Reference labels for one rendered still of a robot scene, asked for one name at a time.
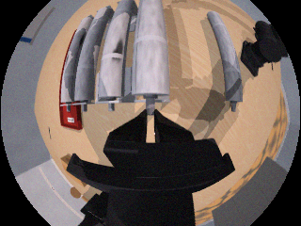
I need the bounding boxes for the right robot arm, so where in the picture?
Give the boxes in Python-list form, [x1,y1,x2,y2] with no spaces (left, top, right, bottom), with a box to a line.
[240,21,288,77]

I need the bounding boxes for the red rectangular tray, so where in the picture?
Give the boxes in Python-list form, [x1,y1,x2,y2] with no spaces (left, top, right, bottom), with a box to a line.
[59,29,82,130]

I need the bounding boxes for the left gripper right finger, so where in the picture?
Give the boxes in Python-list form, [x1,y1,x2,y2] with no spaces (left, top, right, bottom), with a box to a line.
[154,109,195,142]

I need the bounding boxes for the brown cardboard box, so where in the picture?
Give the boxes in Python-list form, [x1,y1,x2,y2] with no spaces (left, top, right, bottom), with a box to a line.
[60,155,87,187]

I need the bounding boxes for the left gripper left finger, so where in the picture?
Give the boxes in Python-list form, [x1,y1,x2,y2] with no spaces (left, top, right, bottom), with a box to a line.
[106,109,148,142]

